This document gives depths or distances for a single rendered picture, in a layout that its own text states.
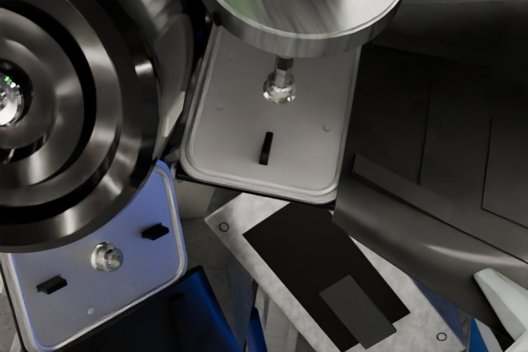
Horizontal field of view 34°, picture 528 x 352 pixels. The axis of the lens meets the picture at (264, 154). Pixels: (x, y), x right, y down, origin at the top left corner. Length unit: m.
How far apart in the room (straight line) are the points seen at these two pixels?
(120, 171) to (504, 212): 0.14
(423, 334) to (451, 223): 0.18
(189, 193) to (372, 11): 0.37
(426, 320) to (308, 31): 0.27
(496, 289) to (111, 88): 0.15
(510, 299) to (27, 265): 0.19
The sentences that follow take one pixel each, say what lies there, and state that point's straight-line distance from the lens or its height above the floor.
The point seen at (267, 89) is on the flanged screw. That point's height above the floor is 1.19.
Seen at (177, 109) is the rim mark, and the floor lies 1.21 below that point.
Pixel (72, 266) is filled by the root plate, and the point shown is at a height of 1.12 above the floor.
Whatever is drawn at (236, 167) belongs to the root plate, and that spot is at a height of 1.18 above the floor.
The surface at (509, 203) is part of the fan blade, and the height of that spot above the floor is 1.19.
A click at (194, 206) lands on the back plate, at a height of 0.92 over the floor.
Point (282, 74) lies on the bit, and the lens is 0.34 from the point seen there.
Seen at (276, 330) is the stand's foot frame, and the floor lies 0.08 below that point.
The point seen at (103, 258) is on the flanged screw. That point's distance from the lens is 0.39.
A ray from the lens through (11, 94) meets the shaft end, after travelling 0.31.
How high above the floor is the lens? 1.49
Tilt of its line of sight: 62 degrees down
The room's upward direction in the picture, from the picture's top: 9 degrees clockwise
